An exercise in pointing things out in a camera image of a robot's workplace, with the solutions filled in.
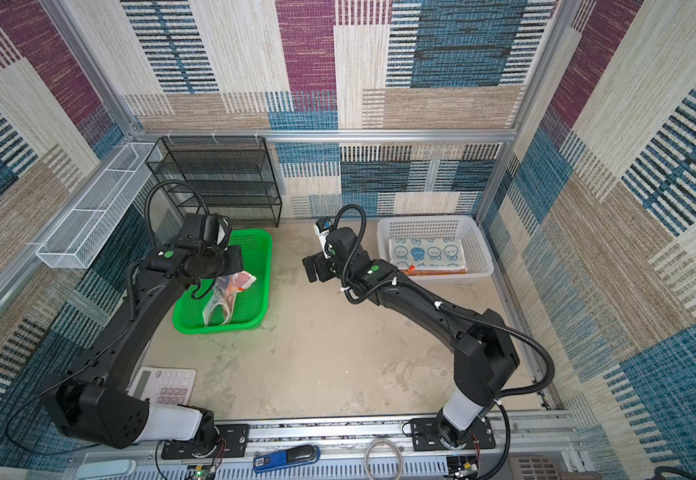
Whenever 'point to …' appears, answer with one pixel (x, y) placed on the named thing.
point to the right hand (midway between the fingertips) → (322, 257)
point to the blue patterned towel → (427, 253)
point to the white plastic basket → (479, 260)
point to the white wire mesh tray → (82, 233)
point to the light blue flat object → (106, 469)
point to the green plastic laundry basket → (252, 303)
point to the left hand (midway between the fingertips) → (239, 254)
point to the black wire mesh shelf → (220, 175)
